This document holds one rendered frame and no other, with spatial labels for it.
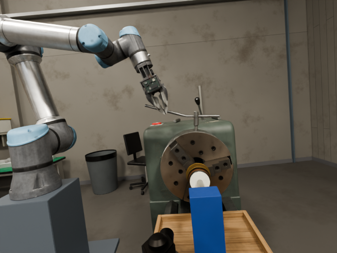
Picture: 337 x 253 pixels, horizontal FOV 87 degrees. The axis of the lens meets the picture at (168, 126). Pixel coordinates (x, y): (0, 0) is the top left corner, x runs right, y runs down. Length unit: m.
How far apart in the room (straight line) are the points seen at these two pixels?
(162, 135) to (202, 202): 0.51
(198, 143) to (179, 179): 0.18
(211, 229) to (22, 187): 0.59
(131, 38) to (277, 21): 4.23
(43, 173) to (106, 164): 2.69
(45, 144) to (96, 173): 2.75
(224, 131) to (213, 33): 3.42
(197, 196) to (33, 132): 0.56
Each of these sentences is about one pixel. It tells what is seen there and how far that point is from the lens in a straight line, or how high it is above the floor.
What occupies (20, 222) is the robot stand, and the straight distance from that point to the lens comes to 0.76.
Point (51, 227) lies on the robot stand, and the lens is 0.72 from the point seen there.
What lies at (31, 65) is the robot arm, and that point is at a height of 1.57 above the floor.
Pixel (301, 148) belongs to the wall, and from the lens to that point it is 4.84.
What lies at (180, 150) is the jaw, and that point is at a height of 1.17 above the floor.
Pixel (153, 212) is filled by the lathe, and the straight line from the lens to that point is 1.06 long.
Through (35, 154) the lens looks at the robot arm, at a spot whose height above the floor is 1.23.
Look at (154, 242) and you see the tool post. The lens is 0.24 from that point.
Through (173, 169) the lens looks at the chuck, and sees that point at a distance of 0.80.
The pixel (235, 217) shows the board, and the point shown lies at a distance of 0.84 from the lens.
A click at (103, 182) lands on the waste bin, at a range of 3.51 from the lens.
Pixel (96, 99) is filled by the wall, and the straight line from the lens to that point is 4.01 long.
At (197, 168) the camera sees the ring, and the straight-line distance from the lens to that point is 0.67.
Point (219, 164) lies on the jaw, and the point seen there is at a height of 1.10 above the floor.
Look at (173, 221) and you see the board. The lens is 0.82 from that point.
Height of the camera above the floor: 1.33
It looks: 4 degrees down
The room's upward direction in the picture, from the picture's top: 6 degrees counter-clockwise
